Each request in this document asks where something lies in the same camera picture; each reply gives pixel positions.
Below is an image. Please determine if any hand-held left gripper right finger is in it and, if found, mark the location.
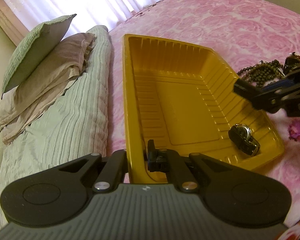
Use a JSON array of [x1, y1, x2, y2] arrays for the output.
[[147, 139, 243, 193]]

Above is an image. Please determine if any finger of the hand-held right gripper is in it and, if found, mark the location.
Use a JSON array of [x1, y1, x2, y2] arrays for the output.
[[262, 60, 300, 92], [234, 79, 300, 117]]

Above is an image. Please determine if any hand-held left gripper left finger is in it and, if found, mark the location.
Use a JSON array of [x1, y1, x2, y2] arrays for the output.
[[58, 149, 127, 193]]

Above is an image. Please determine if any dark wooden bead necklace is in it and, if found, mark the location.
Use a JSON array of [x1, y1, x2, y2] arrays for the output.
[[237, 59, 287, 87]]

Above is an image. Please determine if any reddish bead bracelet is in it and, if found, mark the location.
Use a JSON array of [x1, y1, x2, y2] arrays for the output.
[[284, 52, 300, 72]]

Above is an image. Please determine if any yellow plastic tray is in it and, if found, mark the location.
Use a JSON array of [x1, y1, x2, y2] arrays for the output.
[[122, 33, 285, 184]]

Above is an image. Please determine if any black wrist watch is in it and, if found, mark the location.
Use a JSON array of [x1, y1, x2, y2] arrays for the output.
[[228, 124, 261, 157]]

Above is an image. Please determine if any striped grey duvet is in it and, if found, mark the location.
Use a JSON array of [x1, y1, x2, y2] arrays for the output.
[[0, 25, 113, 230]]

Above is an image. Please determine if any pink floral bedspread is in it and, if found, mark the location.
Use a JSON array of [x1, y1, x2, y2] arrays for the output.
[[107, 0, 300, 230]]

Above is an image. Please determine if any beige pillow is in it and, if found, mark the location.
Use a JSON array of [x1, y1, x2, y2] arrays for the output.
[[0, 32, 95, 145]]

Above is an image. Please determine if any green textured pillow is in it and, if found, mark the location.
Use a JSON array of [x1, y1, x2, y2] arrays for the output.
[[1, 14, 77, 100]]

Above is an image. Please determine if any white sheer curtain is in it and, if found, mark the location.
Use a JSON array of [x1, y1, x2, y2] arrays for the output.
[[5, 0, 190, 32]]

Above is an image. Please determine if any pink drape curtain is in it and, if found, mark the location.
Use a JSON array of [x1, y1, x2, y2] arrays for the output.
[[0, 0, 30, 47]]

